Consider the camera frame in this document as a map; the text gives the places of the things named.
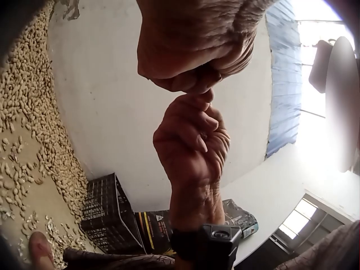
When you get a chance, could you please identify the person's legs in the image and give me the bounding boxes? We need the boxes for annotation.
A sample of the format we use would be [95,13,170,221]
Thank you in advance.
[28,232,178,270]

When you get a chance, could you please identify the blue corrugated sheet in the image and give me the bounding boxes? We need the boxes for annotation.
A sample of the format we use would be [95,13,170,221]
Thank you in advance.
[264,6,303,161]

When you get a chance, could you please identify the heap of peanut shells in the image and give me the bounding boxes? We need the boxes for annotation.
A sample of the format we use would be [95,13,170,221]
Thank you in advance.
[17,214,90,253]

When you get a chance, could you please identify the black printed sack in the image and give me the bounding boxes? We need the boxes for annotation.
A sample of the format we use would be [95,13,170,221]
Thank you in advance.
[134,198,259,255]

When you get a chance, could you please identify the person's right hand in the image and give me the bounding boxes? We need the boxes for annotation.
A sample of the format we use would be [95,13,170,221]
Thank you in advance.
[153,94,231,230]

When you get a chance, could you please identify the person's left fingers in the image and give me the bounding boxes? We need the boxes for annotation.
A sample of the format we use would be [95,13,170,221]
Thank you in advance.
[153,67,223,102]

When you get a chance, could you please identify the person's left hand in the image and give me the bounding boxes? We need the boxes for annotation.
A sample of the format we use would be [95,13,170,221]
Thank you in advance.
[137,0,275,102]

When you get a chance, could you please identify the bright barred opening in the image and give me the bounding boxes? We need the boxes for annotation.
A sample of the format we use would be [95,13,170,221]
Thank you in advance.
[292,0,360,118]

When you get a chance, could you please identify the person's body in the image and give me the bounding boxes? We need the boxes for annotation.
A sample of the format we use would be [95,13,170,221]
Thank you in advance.
[281,220,360,270]

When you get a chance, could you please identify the pile of peanuts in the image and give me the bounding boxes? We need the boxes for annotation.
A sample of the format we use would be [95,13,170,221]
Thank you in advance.
[0,3,88,225]

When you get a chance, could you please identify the black plastic crate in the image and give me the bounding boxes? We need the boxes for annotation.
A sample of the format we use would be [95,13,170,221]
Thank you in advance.
[80,173,145,254]

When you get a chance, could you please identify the black wrist band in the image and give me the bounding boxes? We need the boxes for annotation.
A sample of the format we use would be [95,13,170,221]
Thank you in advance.
[170,223,242,270]

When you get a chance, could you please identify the white framed window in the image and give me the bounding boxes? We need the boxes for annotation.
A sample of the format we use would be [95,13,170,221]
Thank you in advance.
[269,191,352,254]

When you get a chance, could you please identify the person's right fingers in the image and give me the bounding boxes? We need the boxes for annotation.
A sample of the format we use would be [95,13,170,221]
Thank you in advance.
[166,94,229,154]

